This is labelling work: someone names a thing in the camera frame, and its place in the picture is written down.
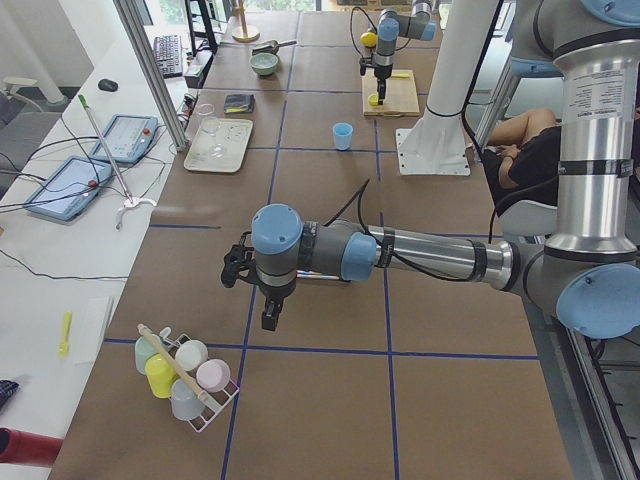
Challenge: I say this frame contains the yellow plastic spoon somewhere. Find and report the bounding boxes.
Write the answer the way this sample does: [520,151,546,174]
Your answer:
[58,311,73,357]

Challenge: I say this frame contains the teach pendant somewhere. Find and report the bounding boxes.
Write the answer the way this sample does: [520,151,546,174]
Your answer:
[103,114,159,165]
[24,156,113,222]

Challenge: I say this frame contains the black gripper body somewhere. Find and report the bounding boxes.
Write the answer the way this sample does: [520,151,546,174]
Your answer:
[373,53,391,79]
[259,282,296,304]

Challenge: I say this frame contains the metal ice scoop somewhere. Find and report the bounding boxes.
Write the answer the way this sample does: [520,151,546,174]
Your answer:
[252,39,297,55]

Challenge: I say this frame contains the wooden rack handle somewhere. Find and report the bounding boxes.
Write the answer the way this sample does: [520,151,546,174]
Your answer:
[137,323,209,403]

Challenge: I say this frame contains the wooden mug tree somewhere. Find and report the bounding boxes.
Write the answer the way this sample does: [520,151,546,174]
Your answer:
[232,0,260,43]

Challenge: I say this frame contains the grey cup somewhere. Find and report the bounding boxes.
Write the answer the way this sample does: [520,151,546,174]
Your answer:
[170,379,204,421]

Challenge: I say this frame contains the green bowl of ice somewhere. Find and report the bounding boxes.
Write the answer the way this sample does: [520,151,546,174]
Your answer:
[249,52,280,77]

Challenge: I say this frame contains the seated person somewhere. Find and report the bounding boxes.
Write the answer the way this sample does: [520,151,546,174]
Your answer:
[482,108,561,205]

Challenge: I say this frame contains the light blue cup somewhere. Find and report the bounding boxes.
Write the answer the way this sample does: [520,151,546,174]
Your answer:
[332,122,353,151]

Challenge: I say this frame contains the aluminium frame post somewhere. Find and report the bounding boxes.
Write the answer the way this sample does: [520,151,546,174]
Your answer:
[113,0,188,152]

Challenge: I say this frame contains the clear wine glass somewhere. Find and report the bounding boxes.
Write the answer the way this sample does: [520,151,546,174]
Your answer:
[195,103,225,157]

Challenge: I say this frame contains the near teach pendant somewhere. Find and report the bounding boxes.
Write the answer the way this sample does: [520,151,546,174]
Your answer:
[24,156,113,222]

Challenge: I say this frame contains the white cup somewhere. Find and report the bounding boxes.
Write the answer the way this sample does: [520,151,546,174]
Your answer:
[175,339,208,372]

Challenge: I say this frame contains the yellow cup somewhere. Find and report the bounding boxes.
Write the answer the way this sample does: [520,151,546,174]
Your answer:
[144,354,179,399]

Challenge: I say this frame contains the black computer mouse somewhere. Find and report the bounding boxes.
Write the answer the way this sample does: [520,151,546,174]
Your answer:
[98,78,119,92]

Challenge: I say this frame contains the metal muddler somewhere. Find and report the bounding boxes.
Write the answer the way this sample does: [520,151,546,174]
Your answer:
[297,270,344,282]

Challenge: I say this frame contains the white wire cup rack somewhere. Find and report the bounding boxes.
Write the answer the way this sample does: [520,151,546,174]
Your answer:
[159,327,239,433]

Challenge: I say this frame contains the wooden cutting board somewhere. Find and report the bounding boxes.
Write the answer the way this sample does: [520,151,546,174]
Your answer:
[361,69,420,117]

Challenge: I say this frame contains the green tipped grabber stick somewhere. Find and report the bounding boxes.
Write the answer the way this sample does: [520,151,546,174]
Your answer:
[79,95,157,230]

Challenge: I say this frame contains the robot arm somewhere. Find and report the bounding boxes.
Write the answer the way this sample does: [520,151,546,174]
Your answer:
[247,1,639,339]
[372,0,437,105]

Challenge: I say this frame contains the yellow lemon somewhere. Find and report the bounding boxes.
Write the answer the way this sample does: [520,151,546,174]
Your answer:
[360,31,377,49]

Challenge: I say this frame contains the cream serving tray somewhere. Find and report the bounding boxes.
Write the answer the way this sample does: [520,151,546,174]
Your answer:
[183,119,253,174]

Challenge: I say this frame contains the pink cup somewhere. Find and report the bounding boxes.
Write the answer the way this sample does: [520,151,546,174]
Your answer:
[196,359,231,393]

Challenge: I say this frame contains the far teach pendant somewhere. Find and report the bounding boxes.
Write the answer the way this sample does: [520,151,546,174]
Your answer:
[103,114,159,165]

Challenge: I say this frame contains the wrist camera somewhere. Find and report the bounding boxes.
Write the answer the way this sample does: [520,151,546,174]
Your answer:
[221,231,258,288]
[359,56,377,76]

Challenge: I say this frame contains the mint green cup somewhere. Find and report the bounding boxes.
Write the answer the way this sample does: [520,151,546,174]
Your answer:
[134,336,157,374]

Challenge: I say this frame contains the black keyboard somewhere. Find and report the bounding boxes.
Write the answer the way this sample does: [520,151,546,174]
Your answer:
[153,34,183,78]

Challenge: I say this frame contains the red object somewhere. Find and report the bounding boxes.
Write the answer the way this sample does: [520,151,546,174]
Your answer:
[1,428,63,467]

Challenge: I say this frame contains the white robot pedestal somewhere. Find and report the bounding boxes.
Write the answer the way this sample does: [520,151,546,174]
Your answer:
[396,0,502,176]

